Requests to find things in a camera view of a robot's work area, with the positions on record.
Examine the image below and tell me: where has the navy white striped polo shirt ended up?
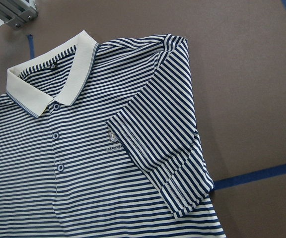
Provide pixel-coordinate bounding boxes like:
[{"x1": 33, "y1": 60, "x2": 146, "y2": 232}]
[{"x1": 0, "y1": 31, "x2": 225, "y2": 238}]

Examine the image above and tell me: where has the aluminium frame post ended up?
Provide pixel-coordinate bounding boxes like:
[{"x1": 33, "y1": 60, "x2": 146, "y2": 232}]
[{"x1": 0, "y1": 0, "x2": 38, "y2": 29}]

